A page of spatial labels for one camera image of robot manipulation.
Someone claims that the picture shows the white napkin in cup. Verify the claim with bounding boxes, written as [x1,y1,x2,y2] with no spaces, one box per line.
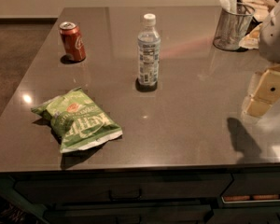
[219,0,237,13]

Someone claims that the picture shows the clear blue-label plastic bottle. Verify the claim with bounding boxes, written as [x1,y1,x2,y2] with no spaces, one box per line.
[137,13,161,90]

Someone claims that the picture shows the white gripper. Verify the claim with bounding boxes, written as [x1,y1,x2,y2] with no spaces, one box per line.
[242,0,280,118]

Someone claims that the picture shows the metal mesh cup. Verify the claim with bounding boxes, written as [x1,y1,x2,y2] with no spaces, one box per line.
[213,3,255,51]

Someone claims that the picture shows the dark cabinet drawers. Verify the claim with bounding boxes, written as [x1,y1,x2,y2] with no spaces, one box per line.
[0,170,280,224]

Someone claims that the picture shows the green chip bag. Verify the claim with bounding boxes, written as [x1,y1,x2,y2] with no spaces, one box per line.
[31,88,123,154]

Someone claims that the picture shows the black wire basket with packets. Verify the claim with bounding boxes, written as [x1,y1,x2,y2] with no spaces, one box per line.
[238,0,279,49]

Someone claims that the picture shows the red soda can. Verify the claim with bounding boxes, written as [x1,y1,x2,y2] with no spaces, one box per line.
[59,21,86,63]

